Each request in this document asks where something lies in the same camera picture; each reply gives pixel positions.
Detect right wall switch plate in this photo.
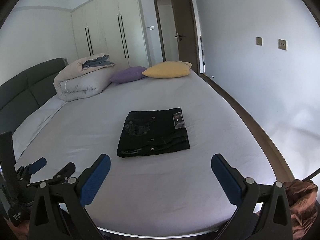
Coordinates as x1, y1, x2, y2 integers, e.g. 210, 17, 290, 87
278, 39, 287, 50

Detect white bed mattress sheet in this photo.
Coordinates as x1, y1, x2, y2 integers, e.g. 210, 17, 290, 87
11, 68, 278, 237

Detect cream wardrobe with black handles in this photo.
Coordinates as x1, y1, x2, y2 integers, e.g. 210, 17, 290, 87
71, 0, 150, 69

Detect dark grey upholstered headboard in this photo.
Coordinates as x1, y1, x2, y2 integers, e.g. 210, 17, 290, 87
0, 58, 68, 133

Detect black embroidered pants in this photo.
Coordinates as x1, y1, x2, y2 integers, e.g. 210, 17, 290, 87
117, 107, 190, 158

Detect yellow cushion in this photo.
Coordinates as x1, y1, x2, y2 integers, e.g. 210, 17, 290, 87
142, 61, 193, 79

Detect brown satin cloth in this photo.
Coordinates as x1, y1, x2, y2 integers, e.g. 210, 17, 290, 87
283, 180, 318, 239

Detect left wall switch plate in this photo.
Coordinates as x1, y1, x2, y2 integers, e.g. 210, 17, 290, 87
256, 37, 263, 46

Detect wall switch plate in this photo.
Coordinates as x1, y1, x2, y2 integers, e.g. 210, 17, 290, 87
278, 39, 287, 50
256, 37, 263, 46

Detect brown wooden door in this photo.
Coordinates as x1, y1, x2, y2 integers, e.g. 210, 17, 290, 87
171, 0, 200, 74

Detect folded beige duvet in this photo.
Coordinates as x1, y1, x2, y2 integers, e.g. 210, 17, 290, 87
53, 53, 117, 102

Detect purple cushion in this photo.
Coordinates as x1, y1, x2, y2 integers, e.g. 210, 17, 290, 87
110, 66, 147, 84

